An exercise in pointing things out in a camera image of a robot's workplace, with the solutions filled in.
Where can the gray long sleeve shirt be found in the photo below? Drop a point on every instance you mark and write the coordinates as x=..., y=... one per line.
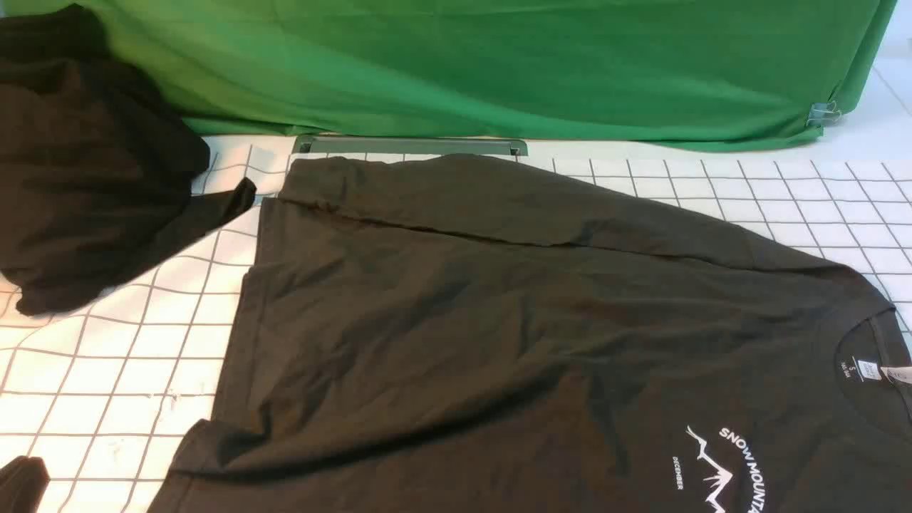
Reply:
x=468, y=334

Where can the green backdrop cloth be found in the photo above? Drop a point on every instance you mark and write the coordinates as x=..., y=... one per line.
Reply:
x=713, y=76

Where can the black crumpled garment pile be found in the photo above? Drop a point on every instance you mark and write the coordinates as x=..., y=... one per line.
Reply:
x=97, y=168

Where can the white grid table mat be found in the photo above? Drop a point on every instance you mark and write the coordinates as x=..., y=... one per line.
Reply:
x=104, y=394

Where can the silver binder clip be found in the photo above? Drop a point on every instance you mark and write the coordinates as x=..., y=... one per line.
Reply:
x=824, y=114

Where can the black cloth corner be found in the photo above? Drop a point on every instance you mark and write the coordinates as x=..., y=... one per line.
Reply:
x=23, y=482

